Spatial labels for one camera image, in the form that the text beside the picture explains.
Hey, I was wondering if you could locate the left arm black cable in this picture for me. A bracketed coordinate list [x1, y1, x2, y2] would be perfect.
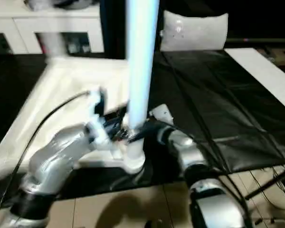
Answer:
[0, 90, 94, 211]

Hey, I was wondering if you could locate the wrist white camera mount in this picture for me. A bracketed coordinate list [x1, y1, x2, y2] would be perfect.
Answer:
[149, 104, 174, 126]
[86, 86, 115, 153]

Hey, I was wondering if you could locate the black rail with red mark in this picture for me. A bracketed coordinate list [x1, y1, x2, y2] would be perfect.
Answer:
[225, 37, 285, 43]

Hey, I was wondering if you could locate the white sideboard with glass doors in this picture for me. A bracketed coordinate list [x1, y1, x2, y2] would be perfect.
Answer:
[0, 0, 105, 56]

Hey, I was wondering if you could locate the white flat board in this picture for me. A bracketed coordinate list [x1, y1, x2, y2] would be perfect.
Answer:
[224, 47, 285, 113]

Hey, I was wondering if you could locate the white plastic table top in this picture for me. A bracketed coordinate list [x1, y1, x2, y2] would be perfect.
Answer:
[0, 56, 147, 177]

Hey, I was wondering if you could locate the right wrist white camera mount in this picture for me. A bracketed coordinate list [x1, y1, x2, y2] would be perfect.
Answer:
[149, 104, 174, 126]

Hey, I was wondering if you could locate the grey pillow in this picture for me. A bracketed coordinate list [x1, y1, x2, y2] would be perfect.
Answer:
[160, 9, 229, 52]

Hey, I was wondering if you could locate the black work table leg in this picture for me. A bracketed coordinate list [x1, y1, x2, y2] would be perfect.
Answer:
[246, 163, 285, 200]

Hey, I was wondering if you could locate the black work surface mat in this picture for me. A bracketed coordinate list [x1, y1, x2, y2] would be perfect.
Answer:
[0, 48, 285, 202]

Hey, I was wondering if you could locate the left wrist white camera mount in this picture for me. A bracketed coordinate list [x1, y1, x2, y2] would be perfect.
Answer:
[86, 86, 115, 153]

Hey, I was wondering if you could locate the black tangled item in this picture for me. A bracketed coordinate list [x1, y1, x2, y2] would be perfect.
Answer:
[28, 0, 56, 12]

